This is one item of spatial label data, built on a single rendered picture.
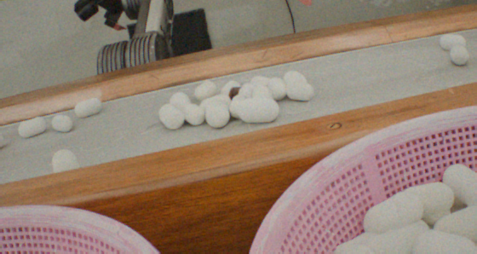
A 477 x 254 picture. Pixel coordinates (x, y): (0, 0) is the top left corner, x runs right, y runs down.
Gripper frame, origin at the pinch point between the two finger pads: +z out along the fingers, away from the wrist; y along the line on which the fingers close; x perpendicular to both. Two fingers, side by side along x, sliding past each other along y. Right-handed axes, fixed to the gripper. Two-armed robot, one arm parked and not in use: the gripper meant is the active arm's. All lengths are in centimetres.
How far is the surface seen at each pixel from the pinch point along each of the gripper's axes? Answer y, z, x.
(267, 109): -10.7, 20.2, -7.4
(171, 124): -19.1, 17.7, -4.7
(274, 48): -4.6, 0.4, 8.1
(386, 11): 105, -132, 148
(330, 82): -2.0, 13.9, -0.2
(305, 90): -6.2, 17.4, -4.7
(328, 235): -11.2, 34.7, -17.5
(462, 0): 158, -126, 143
